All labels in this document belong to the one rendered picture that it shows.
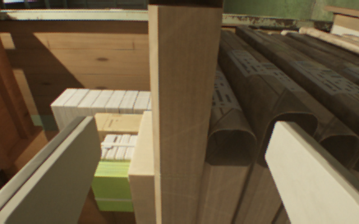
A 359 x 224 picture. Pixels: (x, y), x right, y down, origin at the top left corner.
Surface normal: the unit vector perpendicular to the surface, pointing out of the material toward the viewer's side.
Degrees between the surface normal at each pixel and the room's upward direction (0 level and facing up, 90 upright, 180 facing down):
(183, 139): 90
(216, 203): 90
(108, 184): 90
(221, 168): 90
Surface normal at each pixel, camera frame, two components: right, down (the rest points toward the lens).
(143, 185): 0.02, 0.53
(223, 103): 0.04, -0.85
